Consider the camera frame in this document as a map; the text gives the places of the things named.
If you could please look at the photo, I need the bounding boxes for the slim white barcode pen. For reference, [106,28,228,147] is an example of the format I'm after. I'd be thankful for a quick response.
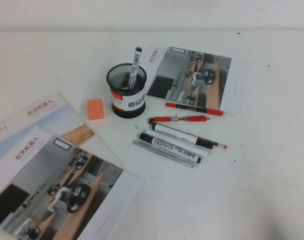
[126,46,143,91]

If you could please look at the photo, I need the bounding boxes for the red gel pen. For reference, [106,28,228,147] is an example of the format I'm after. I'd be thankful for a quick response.
[147,115,212,125]

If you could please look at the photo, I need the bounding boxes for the clear grey pen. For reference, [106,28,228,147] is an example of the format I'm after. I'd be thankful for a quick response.
[132,139,194,169]

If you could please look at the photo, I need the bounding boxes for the black mesh pen holder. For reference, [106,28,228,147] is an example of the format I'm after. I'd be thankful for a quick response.
[106,63,147,118]

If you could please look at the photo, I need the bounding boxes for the plain white tube pen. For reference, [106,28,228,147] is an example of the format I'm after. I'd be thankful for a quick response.
[144,128,209,158]

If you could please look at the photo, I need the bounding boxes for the thick white marker black cap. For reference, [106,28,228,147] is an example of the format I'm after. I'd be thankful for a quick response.
[151,122,214,150]

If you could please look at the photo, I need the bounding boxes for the white barcode marker black ends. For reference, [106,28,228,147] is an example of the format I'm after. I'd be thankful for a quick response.
[139,131,202,165]

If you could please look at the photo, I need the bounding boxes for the orange block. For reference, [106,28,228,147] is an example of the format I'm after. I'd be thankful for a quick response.
[87,98,105,121]

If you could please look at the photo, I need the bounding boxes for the red capped black marker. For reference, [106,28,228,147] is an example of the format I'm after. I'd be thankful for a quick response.
[165,101,224,117]

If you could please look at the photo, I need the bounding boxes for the robot photo brochure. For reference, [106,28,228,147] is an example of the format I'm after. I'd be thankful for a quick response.
[143,44,250,116]
[0,124,144,240]

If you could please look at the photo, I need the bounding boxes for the blue sky brochure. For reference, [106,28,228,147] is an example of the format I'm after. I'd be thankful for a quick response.
[0,92,124,173]

